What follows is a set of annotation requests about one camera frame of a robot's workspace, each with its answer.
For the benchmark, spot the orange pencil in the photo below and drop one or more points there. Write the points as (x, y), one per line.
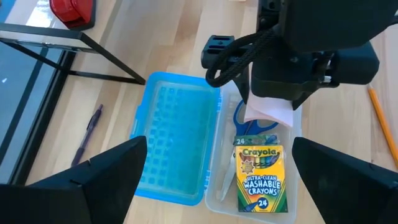
(382, 124)

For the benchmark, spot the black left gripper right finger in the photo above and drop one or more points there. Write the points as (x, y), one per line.
(351, 186)

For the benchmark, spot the clear plastic pencil box base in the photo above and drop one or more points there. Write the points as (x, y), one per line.
(292, 155)

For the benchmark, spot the blue studded pencil box lid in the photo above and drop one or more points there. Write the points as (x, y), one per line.
(177, 137)

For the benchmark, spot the red stapler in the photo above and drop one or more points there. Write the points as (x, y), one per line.
(73, 12)

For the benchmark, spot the yellow green crayon box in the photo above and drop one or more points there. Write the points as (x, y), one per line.
(261, 183)

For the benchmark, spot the purple pen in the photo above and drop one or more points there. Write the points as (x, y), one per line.
(87, 137)

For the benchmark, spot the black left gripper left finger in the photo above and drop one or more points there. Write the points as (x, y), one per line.
(77, 193)

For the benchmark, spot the black aluminium table frame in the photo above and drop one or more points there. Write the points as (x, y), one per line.
(37, 109)

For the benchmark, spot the pink sticky notes pad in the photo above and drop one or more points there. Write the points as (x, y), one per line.
(269, 110)

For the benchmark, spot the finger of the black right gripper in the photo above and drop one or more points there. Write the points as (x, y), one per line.
(300, 101)
(244, 87)

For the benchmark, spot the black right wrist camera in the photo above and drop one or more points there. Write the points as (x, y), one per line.
(217, 51)

